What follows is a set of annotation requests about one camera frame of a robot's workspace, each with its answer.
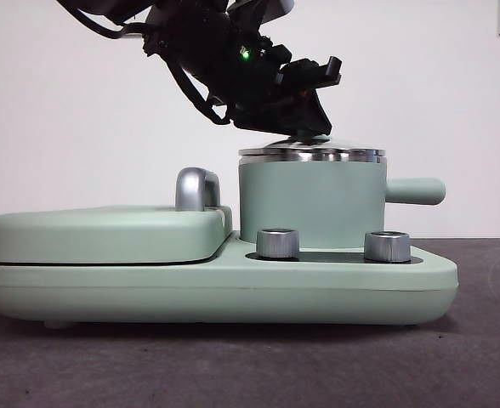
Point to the silver control knob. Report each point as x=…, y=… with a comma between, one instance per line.
x=387, y=246
x=277, y=244

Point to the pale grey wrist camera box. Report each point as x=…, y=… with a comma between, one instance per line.
x=271, y=8

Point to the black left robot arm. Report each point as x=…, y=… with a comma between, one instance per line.
x=207, y=42

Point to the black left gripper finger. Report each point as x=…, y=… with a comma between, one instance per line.
x=309, y=115
x=263, y=123

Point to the steel pot lid green knob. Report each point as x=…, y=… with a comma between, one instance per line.
x=314, y=153

